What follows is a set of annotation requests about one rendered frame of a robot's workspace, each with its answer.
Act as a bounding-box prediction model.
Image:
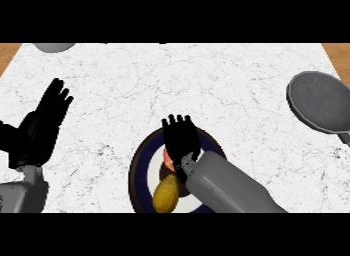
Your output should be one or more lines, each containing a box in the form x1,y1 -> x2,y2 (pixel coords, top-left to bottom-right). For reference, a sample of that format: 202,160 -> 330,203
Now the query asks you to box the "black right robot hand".
160,114 -> 203,185

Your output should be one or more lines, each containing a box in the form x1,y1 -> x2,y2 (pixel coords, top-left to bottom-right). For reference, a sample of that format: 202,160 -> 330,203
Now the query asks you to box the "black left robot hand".
0,77 -> 75,170

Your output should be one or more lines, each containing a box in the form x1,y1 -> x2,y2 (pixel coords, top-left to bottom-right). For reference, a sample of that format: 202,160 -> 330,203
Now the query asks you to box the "dark blue rimmed plate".
126,126 -> 228,214

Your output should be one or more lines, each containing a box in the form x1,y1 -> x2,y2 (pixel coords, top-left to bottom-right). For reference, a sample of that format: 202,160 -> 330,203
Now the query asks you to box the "grey frying pan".
284,70 -> 350,163

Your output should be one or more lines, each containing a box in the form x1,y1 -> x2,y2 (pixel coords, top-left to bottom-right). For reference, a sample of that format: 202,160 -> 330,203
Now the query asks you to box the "grey round bowl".
31,43 -> 78,54

